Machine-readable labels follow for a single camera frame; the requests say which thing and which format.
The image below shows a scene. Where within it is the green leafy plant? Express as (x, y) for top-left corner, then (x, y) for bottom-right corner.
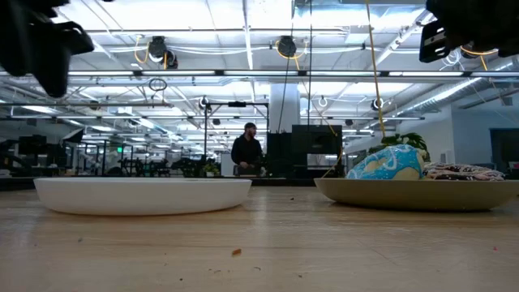
(367, 132), (431, 163)

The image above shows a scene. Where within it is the large chocolate frosted donut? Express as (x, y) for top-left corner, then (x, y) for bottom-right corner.
(422, 162), (506, 182)

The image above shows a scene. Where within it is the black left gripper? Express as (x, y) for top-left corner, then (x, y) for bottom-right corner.
(0, 0), (95, 98)

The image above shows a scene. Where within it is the black ceiling cable reel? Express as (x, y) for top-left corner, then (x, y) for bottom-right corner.
(276, 35), (298, 59)
(147, 35), (179, 70)

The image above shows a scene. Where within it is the white round plate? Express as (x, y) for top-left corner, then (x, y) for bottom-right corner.
(33, 177), (253, 216)

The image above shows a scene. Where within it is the yellow hanging cable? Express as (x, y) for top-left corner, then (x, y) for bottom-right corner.
(363, 0), (387, 139)

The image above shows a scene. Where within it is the person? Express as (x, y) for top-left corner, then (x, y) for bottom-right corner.
(230, 122), (267, 178)

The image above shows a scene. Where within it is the grey-green round plate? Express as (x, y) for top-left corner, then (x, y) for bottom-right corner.
(314, 177), (519, 213)

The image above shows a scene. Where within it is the white column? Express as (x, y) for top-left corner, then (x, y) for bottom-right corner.
(269, 83), (302, 133)

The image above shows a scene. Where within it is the black equipment cabinet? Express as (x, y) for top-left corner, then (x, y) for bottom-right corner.
(265, 124), (344, 179)

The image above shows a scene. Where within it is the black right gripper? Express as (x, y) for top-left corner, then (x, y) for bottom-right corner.
(419, 0), (519, 64)

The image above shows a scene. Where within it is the large blue frosted donut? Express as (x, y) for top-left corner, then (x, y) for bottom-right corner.
(345, 144), (426, 181)

